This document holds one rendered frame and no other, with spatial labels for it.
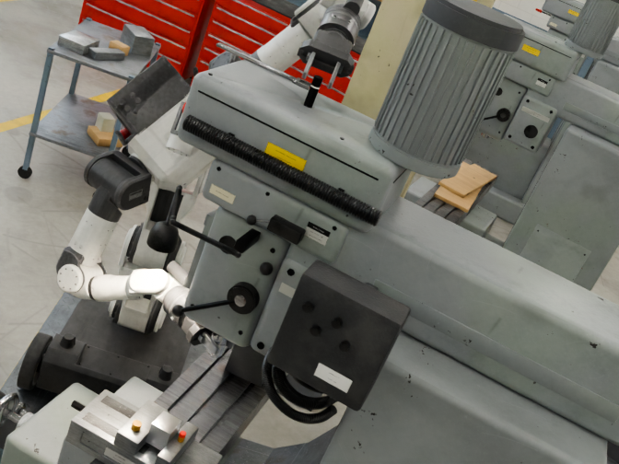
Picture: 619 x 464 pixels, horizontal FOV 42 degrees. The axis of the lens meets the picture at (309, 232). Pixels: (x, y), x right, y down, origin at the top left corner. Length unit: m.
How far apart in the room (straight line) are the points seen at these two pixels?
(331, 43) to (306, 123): 0.24
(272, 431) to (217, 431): 1.55
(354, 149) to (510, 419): 0.61
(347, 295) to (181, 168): 0.89
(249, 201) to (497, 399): 0.65
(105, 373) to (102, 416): 0.79
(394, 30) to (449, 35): 1.91
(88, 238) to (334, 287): 0.97
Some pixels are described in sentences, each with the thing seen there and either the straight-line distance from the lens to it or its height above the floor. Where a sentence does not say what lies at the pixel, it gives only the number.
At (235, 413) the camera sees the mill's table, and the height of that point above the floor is 0.94.
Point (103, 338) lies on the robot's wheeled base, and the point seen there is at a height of 0.57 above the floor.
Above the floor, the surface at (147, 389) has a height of 0.86.
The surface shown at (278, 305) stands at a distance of 1.77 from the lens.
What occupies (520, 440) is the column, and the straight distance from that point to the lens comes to 1.64.
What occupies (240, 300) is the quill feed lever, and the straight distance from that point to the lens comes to 1.79.
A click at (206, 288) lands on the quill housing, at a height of 1.42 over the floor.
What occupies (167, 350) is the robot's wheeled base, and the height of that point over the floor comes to 0.57.
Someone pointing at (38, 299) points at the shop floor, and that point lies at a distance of 4.11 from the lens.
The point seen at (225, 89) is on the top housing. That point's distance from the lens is 1.67.
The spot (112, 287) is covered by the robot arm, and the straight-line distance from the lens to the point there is 2.20.
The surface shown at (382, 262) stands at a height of 1.69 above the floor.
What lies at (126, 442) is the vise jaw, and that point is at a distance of 1.98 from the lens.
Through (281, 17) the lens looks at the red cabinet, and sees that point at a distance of 6.71.
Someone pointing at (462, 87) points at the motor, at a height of 2.08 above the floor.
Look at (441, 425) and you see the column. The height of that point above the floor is 1.49.
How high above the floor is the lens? 2.41
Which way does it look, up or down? 26 degrees down
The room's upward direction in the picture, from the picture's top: 22 degrees clockwise
